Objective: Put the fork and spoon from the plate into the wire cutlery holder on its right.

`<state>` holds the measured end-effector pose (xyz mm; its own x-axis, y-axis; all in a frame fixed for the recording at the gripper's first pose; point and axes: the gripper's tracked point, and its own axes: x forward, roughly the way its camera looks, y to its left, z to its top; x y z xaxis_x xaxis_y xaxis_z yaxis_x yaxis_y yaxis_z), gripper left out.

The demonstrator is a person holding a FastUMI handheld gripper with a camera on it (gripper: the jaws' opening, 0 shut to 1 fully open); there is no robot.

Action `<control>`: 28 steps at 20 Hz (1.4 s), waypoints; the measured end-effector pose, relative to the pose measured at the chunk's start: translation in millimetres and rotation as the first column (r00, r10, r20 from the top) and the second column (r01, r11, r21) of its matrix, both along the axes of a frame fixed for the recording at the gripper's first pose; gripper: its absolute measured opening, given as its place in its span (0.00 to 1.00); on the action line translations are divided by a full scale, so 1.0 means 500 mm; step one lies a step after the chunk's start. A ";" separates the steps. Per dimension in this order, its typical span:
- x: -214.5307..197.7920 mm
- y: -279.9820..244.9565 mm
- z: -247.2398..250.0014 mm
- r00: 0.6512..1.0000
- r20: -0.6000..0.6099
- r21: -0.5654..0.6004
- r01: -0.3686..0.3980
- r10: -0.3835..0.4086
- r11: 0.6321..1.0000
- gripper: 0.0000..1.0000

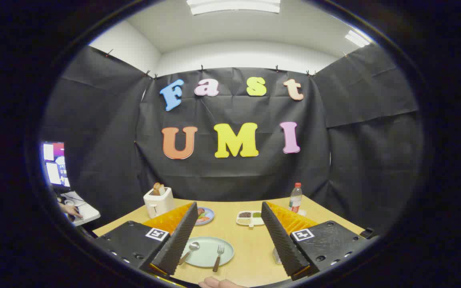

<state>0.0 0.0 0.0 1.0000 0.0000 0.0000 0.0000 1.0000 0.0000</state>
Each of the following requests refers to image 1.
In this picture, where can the black table clamp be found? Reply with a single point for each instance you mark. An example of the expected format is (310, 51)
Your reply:
(367, 233)

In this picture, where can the dark peppercorn pile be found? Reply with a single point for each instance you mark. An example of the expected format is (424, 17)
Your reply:
(245, 214)

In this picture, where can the blue plate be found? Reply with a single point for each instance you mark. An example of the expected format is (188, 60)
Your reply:
(211, 218)

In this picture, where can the computer monitor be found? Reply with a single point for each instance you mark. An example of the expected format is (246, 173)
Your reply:
(56, 164)

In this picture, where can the clear red-capped water bottle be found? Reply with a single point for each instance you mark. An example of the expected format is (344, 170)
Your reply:
(295, 198)

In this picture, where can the pale green plate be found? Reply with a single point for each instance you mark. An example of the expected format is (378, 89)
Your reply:
(206, 256)

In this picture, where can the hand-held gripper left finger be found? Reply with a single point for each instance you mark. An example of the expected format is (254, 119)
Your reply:
(178, 244)

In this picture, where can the red tomato slice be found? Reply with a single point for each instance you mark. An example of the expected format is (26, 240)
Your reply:
(203, 218)

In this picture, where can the brown steak piece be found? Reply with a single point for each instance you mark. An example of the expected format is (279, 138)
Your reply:
(201, 211)

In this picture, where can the toasted bread slice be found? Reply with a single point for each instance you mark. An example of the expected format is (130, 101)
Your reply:
(157, 188)

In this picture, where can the pale soybean pile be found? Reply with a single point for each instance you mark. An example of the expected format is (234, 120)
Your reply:
(243, 220)

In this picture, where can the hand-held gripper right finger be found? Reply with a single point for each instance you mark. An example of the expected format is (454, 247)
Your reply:
(282, 244)

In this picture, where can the small ceiling light panel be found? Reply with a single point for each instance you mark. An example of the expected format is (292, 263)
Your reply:
(356, 38)

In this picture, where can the white side table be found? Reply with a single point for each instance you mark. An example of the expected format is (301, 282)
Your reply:
(90, 212)

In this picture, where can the white divided dish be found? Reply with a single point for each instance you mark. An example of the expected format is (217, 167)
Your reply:
(250, 221)

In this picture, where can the white toaster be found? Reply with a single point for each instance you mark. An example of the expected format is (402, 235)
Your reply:
(158, 204)

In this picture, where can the wide ceiling light panel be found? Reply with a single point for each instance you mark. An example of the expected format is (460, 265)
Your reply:
(234, 6)

